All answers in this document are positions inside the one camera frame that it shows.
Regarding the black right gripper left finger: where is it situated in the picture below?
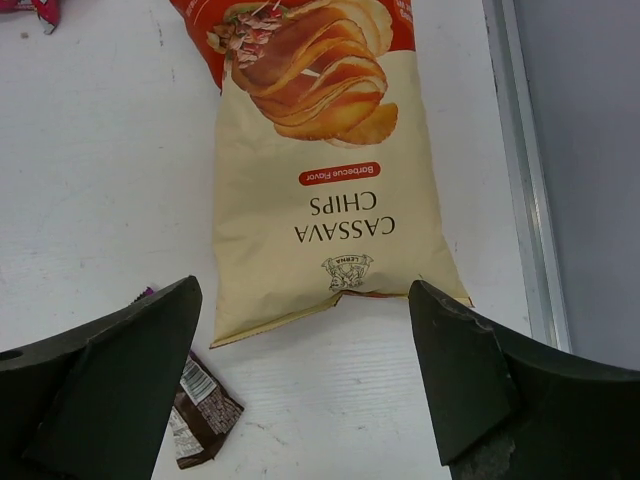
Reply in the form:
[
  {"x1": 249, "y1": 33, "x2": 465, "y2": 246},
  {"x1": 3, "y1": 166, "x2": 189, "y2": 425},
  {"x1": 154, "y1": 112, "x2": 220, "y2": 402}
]
[{"x1": 1, "y1": 276, "x2": 202, "y2": 479}]

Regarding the brown chocolate bar wrapper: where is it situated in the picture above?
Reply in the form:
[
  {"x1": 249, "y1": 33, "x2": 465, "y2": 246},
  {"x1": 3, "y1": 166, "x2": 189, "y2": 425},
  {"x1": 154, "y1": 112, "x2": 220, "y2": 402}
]
[{"x1": 130, "y1": 285, "x2": 245, "y2": 470}]

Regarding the cassava chips bag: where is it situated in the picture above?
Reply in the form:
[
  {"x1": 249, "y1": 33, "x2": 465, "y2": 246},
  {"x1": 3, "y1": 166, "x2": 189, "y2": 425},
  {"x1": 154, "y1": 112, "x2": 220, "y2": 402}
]
[{"x1": 175, "y1": 1, "x2": 471, "y2": 347}]

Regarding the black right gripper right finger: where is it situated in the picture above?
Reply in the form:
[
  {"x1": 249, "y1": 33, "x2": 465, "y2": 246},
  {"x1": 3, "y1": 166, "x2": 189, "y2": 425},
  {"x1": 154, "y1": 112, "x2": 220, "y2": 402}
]
[{"x1": 409, "y1": 280, "x2": 639, "y2": 479}]

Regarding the pink mints packet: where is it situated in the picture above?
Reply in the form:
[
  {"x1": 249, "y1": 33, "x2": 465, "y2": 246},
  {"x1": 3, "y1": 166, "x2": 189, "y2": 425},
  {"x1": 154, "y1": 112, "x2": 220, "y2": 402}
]
[{"x1": 0, "y1": 0, "x2": 61, "y2": 35}]

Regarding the aluminium table edge rail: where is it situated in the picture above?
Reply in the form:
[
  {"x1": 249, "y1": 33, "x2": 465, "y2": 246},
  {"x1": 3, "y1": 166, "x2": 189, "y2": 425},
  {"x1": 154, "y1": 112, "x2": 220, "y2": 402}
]
[{"x1": 483, "y1": 0, "x2": 572, "y2": 353}]

